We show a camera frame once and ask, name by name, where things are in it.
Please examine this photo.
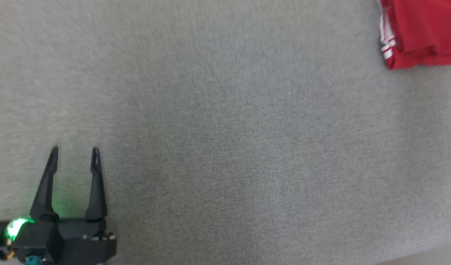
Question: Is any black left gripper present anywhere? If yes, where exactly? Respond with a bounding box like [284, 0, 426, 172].
[29, 146, 118, 265]

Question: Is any red white-sleeved jersey shirt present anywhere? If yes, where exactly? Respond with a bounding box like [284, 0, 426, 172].
[379, 0, 451, 70]

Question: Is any grey fabric sofa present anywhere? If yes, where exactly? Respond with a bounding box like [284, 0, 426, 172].
[0, 0, 451, 265]

